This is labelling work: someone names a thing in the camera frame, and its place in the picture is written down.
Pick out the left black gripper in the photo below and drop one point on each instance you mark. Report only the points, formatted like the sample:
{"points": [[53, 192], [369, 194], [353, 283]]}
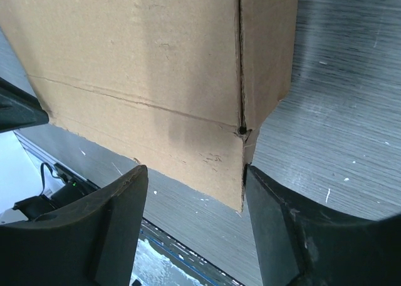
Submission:
{"points": [[19, 109]]}

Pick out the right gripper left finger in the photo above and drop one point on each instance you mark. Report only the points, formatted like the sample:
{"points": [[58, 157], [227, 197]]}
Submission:
{"points": [[79, 236]]}

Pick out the cardboard box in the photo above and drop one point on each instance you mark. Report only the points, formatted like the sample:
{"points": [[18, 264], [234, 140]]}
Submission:
{"points": [[182, 86]]}

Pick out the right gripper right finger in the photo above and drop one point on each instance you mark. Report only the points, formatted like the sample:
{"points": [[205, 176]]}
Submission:
{"points": [[302, 242]]}

